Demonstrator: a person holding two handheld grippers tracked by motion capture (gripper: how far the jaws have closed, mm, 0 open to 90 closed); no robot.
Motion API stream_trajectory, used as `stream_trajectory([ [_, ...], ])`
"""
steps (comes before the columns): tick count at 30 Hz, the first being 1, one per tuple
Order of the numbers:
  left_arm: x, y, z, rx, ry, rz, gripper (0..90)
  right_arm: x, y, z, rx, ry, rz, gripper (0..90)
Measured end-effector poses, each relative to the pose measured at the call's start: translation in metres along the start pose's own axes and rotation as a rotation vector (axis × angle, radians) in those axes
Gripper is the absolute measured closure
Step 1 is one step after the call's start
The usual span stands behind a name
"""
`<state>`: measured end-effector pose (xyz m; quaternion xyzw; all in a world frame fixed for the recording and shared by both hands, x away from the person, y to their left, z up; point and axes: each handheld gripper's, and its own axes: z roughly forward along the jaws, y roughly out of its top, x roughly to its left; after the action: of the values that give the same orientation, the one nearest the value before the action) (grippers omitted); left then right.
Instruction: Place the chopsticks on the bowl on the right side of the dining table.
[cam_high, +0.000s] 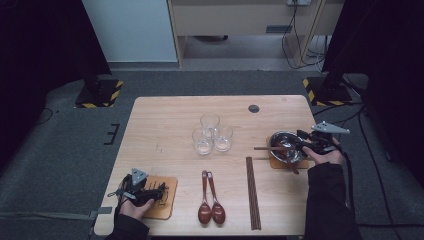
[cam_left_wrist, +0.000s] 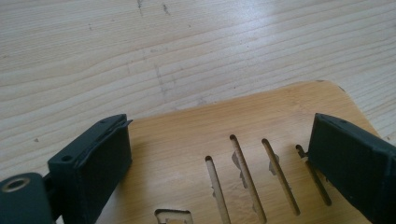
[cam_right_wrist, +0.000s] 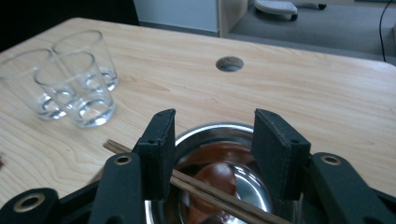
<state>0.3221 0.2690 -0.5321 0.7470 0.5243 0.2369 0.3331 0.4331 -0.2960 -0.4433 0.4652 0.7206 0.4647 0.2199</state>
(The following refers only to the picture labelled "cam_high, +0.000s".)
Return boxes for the single brown chopstick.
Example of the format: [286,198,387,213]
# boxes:
[253,145,289,152]
[254,156,314,162]

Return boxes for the white cabinet panel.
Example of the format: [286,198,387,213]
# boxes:
[82,0,178,63]

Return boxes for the person's left hand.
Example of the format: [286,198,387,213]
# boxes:
[119,197,155,219]

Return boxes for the square wooden coaster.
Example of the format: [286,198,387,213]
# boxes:
[143,175,179,220]
[265,136,311,170]

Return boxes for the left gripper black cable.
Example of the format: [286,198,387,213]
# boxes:
[107,188,129,218]

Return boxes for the red-brown wooden spoon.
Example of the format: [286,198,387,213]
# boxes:
[197,169,213,225]
[206,171,227,225]
[274,141,300,175]

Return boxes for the black curtain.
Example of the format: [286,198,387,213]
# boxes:
[321,0,424,188]
[0,0,113,168]

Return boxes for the white cables bundle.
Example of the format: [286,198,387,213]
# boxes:
[306,34,329,73]

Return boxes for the black hanging cable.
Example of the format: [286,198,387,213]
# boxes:
[281,4,326,70]

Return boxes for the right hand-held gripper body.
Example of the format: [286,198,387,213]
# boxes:
[303,120,351,155]

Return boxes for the person's right hand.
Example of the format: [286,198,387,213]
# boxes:
[302,138,344,166]

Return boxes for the clear glass cup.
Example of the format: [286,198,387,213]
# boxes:
[199,113,221,138]
[191,128,214,156]
[213,124,234,153]

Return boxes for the light wooden desk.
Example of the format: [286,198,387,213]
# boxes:
[166,0,346,68]

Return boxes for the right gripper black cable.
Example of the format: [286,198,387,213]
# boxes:
[339,148,357,214]

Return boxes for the bundle of wooden chopsticks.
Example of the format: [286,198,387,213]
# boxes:
[245,156,262,231]

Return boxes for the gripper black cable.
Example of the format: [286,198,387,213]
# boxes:
[107,188,129,218]
[339,148,357,214]

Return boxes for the long black floor cable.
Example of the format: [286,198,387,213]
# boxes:
[358,109,401,240]

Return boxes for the long grey floor tape strip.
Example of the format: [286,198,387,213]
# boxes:
[0,207,113,222]

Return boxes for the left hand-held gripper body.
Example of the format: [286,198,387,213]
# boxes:
[118,167,155,207]

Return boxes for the stainless steel bowl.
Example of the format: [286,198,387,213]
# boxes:
[269,130,306,164]

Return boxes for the thin black floor cable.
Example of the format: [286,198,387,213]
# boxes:
[33,107,59,127]

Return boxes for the black stand base striped edge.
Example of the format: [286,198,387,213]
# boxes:
[74,74,124,109]
[302,75,354,107]

